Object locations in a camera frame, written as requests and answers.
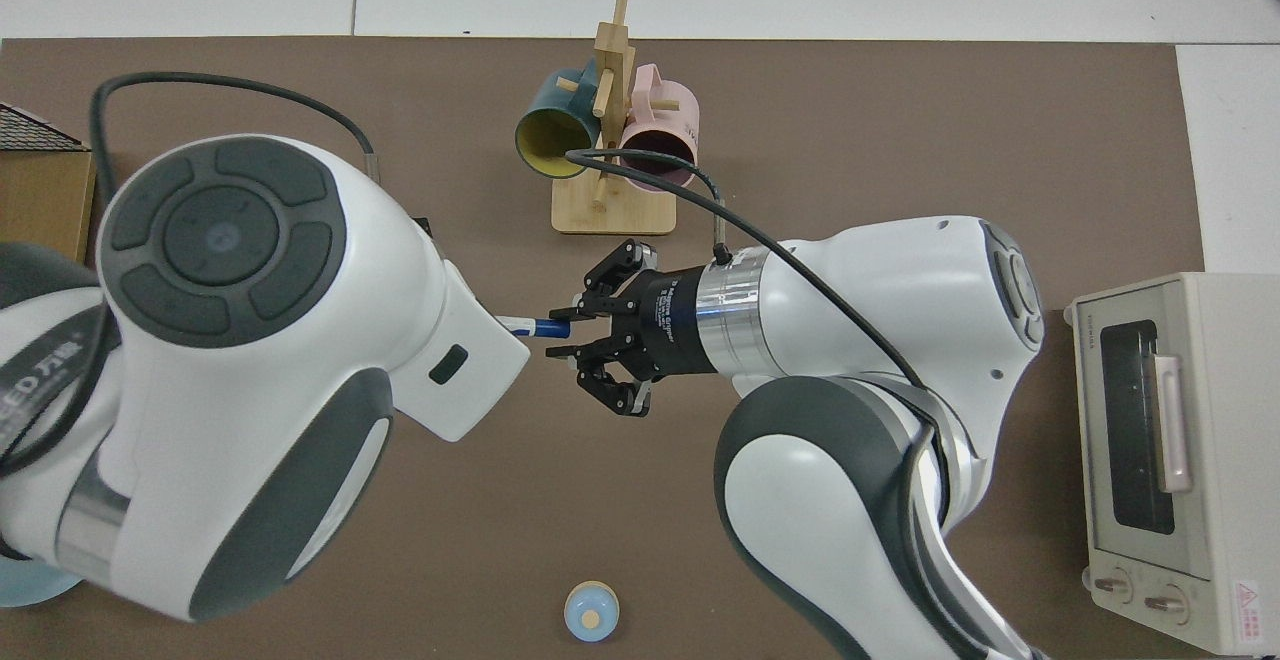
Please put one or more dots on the brown table cloth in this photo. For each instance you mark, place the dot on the brown table cloth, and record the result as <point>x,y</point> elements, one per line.
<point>880,120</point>

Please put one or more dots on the wooden cup stand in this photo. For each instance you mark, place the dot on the wooden cup stand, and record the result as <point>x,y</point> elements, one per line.
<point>612,218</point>

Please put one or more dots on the blue and white marker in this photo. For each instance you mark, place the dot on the blue and white marker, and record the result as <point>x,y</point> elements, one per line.
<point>530,326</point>

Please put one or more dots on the dark teal cup yellow inside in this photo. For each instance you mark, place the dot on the dark teal cup yellow inside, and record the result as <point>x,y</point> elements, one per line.
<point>545,98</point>

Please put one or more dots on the pale toaster oven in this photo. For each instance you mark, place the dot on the pale toaster oven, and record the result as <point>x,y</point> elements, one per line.
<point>1230,500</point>

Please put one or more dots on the pink cup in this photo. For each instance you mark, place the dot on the pink cup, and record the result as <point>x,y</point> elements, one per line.
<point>675,105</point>

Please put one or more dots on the small blue round thing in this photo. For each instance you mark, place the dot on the small blue round thing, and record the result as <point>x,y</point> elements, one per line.
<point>580,605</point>

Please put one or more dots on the light blue plate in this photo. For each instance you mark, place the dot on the light blue plate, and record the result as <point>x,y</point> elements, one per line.
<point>20,585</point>

